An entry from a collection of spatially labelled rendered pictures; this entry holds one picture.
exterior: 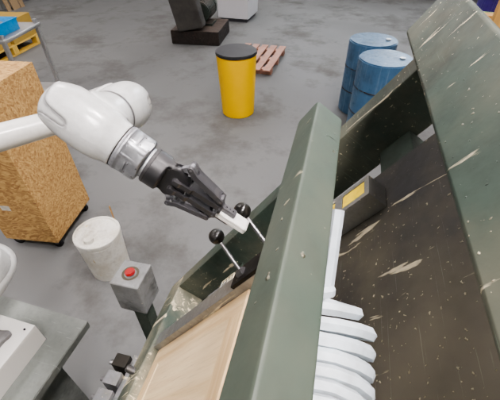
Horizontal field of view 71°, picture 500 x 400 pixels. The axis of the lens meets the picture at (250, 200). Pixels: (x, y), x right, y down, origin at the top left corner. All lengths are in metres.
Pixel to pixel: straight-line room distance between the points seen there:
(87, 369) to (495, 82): 2.30
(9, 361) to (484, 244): 1.47
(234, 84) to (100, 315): 2.72
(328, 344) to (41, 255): 2.96
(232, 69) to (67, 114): 3.41
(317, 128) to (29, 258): 2.99
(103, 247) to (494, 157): 2.27
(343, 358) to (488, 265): 0.13
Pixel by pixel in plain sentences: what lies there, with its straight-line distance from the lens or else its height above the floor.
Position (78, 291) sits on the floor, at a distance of 2.74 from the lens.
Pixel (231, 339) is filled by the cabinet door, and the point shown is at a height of 1.35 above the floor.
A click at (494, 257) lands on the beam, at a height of 1.86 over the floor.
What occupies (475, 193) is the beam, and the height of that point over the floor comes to 1.86.
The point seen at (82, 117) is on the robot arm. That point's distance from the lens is 0.68.
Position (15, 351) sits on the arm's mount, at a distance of 1.56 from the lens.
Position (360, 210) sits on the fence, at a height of 1.65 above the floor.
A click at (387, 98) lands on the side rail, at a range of 0.76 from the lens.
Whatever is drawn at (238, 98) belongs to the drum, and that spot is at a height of 0.27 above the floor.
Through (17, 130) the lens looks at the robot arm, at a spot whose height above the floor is 1.67.
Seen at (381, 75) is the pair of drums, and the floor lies 0.74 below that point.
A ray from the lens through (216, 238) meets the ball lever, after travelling 0.82.
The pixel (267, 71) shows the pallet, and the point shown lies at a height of 0.09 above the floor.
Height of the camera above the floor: 2.05
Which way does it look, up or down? 42 degrees down
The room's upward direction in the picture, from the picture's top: 1 degrees counter-clockwise
